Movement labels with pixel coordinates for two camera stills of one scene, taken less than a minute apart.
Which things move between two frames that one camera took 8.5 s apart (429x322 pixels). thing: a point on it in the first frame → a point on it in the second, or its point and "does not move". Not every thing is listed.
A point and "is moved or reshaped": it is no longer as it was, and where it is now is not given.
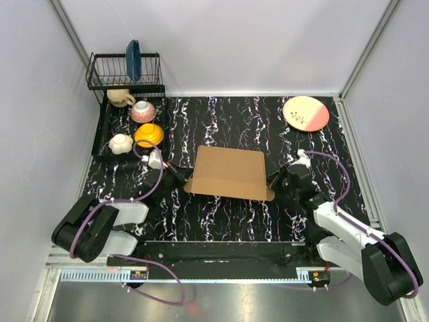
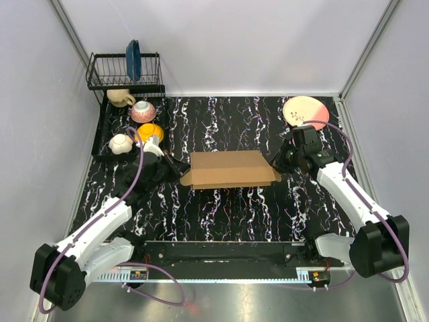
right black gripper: [274, 182] → [278, 163]
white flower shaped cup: [120, 143] does not move
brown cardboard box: [229, 172] is moved or reshaped
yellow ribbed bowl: [150, 132] does not move
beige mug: [120, 97] does not move
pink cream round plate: [306, 113] does not move
